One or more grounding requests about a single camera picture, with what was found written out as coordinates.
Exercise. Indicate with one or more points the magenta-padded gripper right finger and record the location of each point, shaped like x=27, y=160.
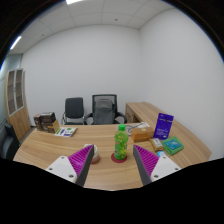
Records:
x=147, y=161

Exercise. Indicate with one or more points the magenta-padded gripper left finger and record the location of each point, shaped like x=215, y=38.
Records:
x=80, y=160

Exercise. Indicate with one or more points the green drink bottle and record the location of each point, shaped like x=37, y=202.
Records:
x=121, y=143

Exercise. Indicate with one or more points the white printed leaflet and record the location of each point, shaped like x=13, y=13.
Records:
x=65, y=132

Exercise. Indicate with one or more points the flat round red coaster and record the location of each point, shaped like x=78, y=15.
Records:
x=115, y=159

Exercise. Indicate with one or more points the purple package bag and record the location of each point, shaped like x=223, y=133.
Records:
x=163, y=126

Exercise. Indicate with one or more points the tan cardboard box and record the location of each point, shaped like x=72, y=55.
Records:
x=55, y=127

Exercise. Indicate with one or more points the wooden side desk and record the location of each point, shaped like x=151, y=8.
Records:
x=141, y=110

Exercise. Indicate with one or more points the black office chair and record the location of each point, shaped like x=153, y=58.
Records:
x=74, y=108

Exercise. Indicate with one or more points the black glossy box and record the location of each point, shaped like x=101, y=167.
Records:
x=47, y=117

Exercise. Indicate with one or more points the grey mesh office chair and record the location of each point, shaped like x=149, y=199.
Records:
x=104, y=110

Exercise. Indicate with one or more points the dark brown box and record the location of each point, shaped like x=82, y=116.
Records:
x=37, y=123

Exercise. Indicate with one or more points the black sofa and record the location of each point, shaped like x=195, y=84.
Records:
x=7, y=141

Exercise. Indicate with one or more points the wooden shelf cabinet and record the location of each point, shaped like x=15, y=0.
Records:
x=16, y=103

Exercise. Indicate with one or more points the ceiling light panel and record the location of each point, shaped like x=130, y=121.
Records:
x=15, y=42
x=73, y=1

